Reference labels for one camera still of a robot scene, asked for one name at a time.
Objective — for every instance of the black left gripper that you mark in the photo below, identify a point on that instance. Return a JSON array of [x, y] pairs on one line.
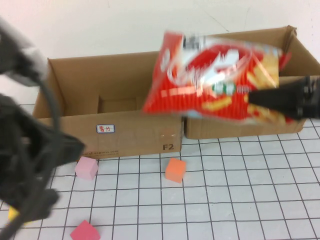
[[17, 150]]

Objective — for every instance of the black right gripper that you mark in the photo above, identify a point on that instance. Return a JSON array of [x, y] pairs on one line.
[[310, 100]]

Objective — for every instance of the light pink foam cube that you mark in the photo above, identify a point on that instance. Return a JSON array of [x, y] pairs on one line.
[[86, 168]]

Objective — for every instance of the red shrimp chips bag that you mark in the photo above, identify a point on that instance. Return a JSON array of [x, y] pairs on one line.
[[187, 100]]

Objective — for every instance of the orange foam cube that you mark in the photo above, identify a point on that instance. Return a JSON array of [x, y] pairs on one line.
[[175, 171]]

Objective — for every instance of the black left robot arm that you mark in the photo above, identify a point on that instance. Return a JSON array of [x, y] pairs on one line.
[[32, 206]]

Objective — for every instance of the cardboard box with clear tape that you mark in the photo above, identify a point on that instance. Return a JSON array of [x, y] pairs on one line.
[[225, 130]]

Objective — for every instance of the yellow foam cube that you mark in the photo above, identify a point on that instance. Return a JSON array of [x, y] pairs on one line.
[[13, 214]]

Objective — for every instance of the cardboard box printed F2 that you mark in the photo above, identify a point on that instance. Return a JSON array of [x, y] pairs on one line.
[[137, 135]]

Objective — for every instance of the magenta red foam cube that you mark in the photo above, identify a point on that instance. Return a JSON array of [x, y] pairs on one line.
[[85, 232]]

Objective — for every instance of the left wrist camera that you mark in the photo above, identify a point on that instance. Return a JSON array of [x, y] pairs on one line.
[[27, 60]]

